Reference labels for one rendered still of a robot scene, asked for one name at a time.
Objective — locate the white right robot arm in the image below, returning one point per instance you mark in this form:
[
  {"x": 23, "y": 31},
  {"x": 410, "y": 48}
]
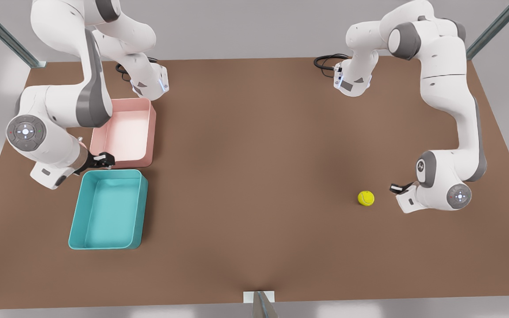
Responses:
[{"x": 60, "y": 110}]

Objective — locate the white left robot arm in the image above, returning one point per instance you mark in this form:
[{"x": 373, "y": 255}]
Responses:
[{"x": 444, "y": 88}]

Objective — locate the yellow tennis ball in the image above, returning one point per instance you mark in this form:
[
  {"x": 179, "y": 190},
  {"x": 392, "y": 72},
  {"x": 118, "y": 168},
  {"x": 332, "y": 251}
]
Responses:
[{"x": 366, "y": 198}]

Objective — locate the pink rectangular tray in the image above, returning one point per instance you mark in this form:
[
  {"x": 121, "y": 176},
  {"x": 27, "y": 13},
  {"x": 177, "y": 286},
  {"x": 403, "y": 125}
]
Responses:
[{"x": 126, "y": 132}]

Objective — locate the teal rectangular tray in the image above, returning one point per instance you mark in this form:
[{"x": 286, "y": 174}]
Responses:
[{"x": 108, "y": 210}]

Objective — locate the silver frame post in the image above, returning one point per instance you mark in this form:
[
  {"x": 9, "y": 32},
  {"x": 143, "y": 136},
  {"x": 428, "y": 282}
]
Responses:
[
  {"x": 495, "y": 26},
  {"x": 261, "y": 304},
  {"x": 2, "y": 33}
]

